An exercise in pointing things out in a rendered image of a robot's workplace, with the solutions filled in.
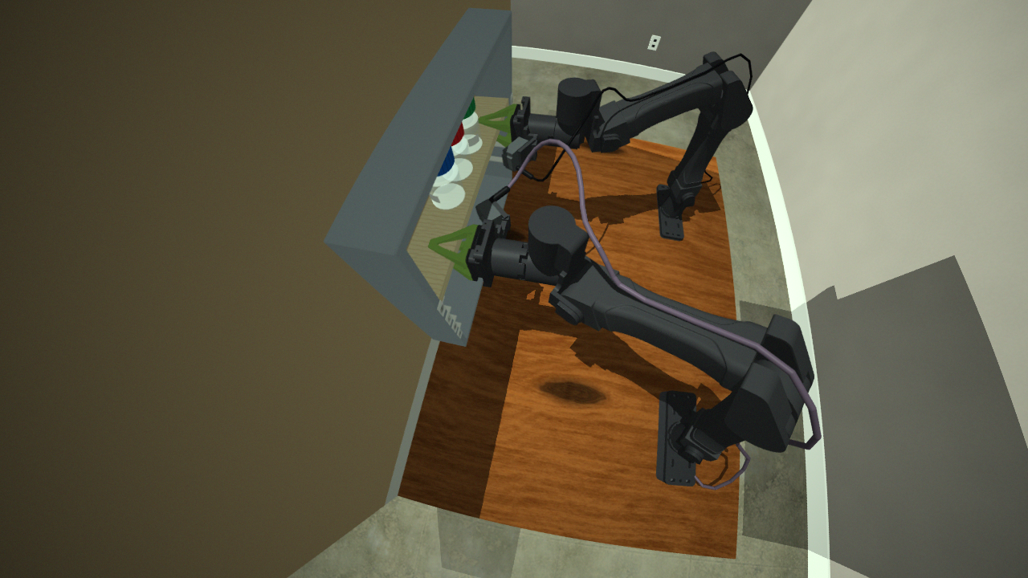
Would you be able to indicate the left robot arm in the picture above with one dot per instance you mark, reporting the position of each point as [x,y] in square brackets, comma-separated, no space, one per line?
[762,412]

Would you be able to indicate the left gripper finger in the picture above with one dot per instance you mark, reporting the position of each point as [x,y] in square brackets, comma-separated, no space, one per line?
[461,270]
[468,233]

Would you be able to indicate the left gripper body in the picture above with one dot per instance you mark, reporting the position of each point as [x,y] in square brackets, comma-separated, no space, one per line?
[496,256]

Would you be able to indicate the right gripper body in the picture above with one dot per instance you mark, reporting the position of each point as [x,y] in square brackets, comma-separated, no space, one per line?
[529,126]

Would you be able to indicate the clear bottle with blue cap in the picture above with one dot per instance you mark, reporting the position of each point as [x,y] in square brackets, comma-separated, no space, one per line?
[448,192]

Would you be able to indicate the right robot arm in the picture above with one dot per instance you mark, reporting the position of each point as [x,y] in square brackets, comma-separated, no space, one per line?
[614,122]

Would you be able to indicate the light wooden shelf board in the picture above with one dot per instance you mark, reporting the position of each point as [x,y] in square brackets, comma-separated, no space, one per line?
[435,222]

